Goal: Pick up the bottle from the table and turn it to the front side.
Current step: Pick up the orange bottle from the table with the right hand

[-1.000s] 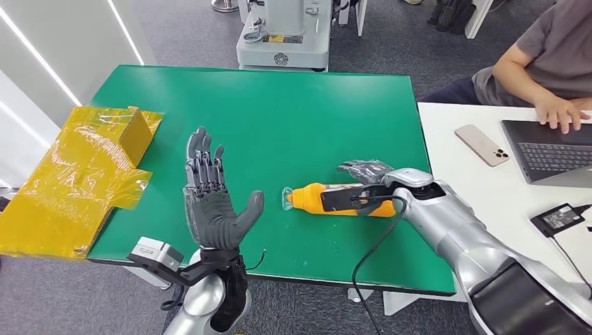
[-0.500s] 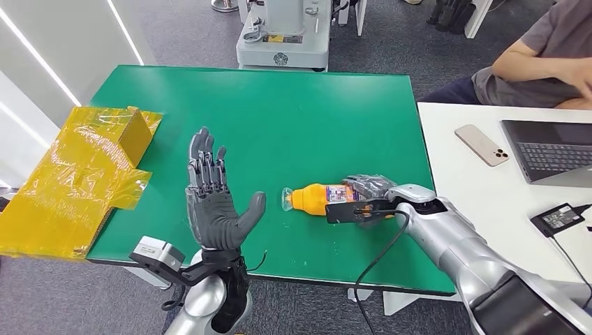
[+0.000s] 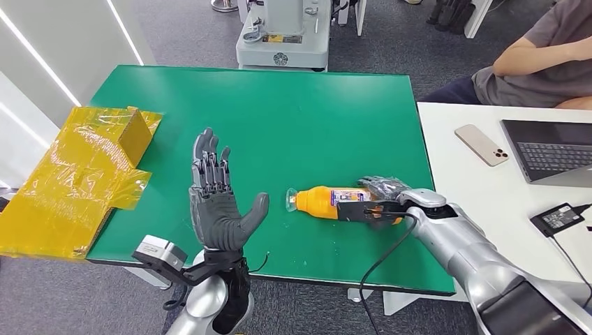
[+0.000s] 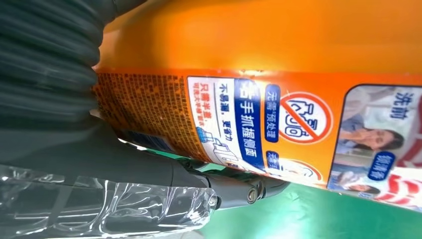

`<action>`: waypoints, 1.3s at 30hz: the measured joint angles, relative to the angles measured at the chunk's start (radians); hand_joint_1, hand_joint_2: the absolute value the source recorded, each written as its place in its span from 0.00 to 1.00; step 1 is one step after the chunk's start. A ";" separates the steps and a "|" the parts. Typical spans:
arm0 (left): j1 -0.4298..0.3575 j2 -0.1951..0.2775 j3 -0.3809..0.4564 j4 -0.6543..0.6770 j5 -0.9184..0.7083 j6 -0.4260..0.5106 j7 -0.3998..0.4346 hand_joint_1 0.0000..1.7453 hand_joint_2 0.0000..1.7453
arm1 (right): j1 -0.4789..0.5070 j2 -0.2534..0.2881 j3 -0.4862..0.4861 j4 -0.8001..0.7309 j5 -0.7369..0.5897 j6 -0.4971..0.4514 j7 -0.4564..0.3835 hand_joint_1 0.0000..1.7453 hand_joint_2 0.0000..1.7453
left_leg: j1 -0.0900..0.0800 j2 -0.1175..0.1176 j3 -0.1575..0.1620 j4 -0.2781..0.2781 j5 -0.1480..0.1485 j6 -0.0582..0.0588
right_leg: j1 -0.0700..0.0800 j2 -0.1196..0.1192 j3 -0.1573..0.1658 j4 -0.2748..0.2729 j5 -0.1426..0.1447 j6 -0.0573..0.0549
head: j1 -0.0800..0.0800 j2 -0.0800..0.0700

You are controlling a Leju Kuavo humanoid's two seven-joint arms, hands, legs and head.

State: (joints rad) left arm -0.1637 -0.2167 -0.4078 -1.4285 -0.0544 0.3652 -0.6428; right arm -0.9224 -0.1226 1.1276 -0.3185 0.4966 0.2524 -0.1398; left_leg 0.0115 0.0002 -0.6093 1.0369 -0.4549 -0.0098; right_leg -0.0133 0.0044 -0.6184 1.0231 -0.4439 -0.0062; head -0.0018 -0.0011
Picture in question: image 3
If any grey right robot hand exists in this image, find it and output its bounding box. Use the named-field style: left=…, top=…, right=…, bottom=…
left=357, top=175, right=413, bottom=203

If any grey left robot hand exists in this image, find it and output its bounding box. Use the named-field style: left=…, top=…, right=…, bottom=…
left=188, top=127, right=270, bottom=253

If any orange bottle with printed label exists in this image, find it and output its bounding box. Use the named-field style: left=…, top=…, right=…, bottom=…
left=285, top=185, right=404, bottom=226

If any beige smartphone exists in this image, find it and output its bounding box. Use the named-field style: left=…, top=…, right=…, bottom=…
left=454, top=124, right=510, bottom=168

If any yellow taped cardboard box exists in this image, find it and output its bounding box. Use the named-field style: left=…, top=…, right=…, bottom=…
left=0, top=105, right=163, bottom=261

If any dark grey laptop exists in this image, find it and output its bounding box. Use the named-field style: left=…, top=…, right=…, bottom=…
left=501, top=119, right=592, bottom=188

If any white machine housing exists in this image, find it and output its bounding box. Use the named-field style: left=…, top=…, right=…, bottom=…
left=235, top=0, right=332, bottom=73

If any black power adapter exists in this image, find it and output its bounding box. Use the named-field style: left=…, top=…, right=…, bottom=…
left=530, top=202, right=586, bottom=238

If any person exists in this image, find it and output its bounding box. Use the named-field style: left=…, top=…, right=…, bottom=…
left=418, top=0, right=592, bottom=110

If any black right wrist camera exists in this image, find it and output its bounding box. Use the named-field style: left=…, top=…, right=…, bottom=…
left=336, top=200, right=409, bottom=224

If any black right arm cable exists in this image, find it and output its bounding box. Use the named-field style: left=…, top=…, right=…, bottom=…
left=358, top=210, right=420, bottom=335

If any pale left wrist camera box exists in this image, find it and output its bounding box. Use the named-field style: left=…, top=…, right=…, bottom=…
left=131, top=234, right=188, bottom=273

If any thin black adapter cable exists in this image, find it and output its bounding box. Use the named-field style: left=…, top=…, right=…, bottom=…
left=550, top=233, right=592, bottom=311

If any wall light strip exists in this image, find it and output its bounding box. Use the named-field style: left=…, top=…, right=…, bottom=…
left=0, top=6, right=82, bottom=107
left=106, top=0, right=145, bottom=66

